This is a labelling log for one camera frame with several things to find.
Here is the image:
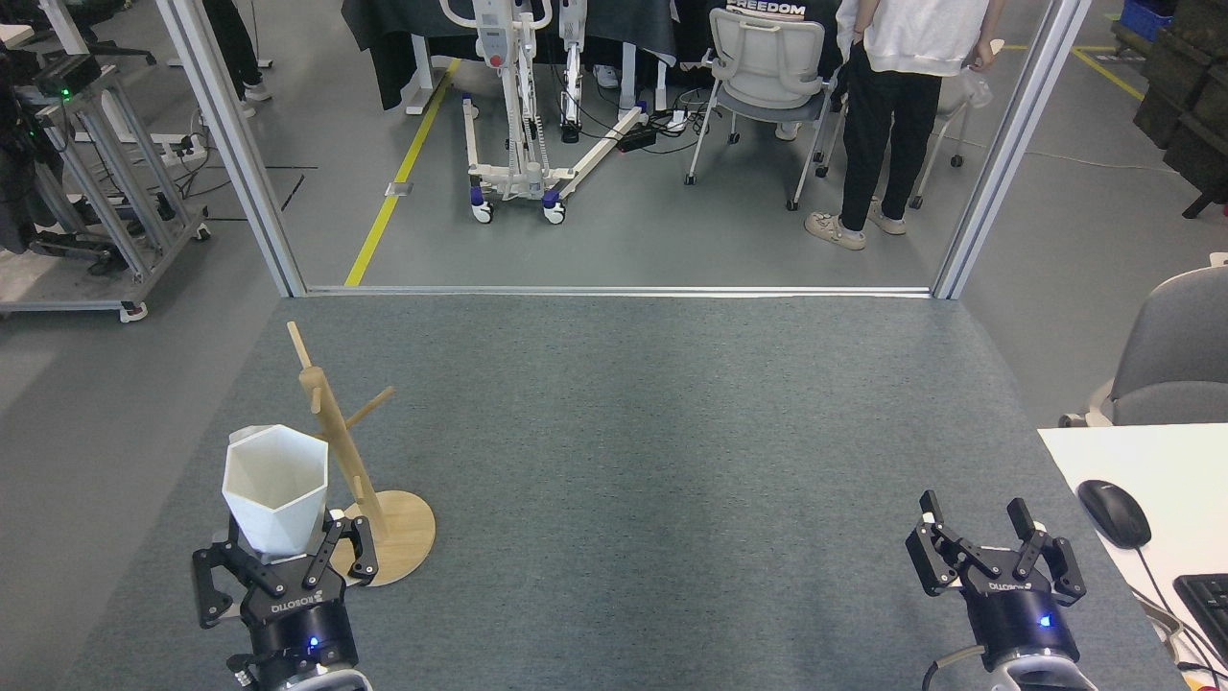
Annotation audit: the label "black keyboard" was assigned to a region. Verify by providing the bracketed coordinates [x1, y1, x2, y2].
[1173, 573, 1228, 663]

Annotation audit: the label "black computer mouse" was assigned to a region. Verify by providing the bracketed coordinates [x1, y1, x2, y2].
[1076, 479, 1152, 550]

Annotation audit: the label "white wheeled stand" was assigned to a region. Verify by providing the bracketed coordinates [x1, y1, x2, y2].
[439, 0, 649, 226]

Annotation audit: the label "white faceted cup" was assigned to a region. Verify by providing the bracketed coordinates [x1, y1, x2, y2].
[222, 424, 330, 565]

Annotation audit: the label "black mouse cable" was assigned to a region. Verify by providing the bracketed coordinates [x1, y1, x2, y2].
[1132, 545, 1228, 673]

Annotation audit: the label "wooden cup rack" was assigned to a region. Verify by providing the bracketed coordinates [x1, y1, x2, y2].
[287, 322, 437, 587]

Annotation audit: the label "person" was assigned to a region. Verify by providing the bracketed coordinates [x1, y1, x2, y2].
[804, 0, 1008, 251]

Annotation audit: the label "silver frame post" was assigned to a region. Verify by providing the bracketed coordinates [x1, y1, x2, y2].
[931, 0, 1095, 300]
[156, 0, 308, 298]

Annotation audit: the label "person's legs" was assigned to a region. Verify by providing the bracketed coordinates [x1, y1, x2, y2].
[201, 0, 272, 119]

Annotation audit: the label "white mesh office chair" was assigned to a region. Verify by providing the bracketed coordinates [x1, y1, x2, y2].
[685, 5, 855, 213]

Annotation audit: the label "white lift column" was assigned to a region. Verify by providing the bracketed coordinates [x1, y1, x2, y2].
[559, 0, 588, 145]

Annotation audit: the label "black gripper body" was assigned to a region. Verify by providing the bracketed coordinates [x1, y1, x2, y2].
[240, 573, 360, 686]
[962, 569, 1082, 673]

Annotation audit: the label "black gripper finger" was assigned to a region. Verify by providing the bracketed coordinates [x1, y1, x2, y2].
[300, 513, 381, 589]
[906, 490, 996, 597]
[1005, 496, 1089, 608]
[191, 539, 291, 631]

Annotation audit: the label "white desk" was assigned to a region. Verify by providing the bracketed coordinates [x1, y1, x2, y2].
[1038, 423, 1228, 691]

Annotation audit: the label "grey wheeled chair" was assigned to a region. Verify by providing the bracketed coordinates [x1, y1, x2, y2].
[816, 38, 1005, 210]

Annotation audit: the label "dark stacked crates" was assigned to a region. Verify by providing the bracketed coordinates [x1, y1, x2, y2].
[1133, 0, 1228, 219]

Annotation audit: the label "blue storage bin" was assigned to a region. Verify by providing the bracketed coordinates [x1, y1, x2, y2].
[1121, 0, 1176, 42]

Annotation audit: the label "grey upholstered chair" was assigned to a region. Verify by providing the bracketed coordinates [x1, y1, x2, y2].
[1059, 266, 1228, 429]

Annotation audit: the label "metal equipment cart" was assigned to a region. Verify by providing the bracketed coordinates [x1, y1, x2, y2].
[0, 43, 212, 323]

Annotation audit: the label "black cloth covered table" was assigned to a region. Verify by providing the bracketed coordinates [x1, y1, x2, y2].
[342, 0, 682, 111]

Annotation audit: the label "silver frame rail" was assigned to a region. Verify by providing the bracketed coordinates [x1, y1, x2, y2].
[305, 285, 933, 298]

